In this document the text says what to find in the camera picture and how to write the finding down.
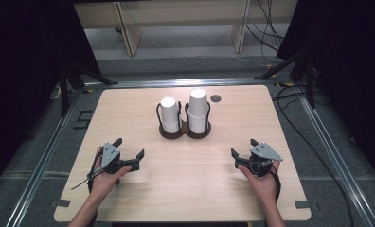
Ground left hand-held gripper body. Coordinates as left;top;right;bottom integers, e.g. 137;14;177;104
100;141;141;175

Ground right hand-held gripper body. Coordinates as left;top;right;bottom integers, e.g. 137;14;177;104
234;141;284;178

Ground dark wire double cup holder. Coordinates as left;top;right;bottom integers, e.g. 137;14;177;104
155;100;213;141

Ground short stack of white cups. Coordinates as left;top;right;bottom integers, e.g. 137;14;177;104
159;96;181;134

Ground tall stack of white cups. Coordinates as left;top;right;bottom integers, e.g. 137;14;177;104
187;88;209;134

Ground person's left hand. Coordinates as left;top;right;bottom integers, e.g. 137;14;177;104
89;146;134;200

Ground person's right hand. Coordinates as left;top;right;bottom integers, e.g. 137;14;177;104
237;160;281;205

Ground black tripod stand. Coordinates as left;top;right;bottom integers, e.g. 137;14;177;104
57;58;119;117
254;46;316;110

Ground black curtain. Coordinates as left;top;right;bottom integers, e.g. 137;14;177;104
275;0;375;181
0;0;102;197

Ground light wooden shelf unit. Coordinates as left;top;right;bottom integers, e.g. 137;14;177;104
73;0;299;58

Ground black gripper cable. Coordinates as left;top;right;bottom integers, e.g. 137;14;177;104
70;174;97;192

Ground long black floor cable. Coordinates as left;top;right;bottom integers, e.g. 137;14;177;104
271;84;356;227

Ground metal floor rail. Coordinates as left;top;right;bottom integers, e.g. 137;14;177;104
83;77;274;90
5;88;84;227
297;86;375;227

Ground thin white floor cable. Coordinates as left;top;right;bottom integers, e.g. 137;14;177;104
228;54;272;69

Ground bundle of black cables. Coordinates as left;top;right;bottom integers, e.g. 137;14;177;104
244;0;286;64

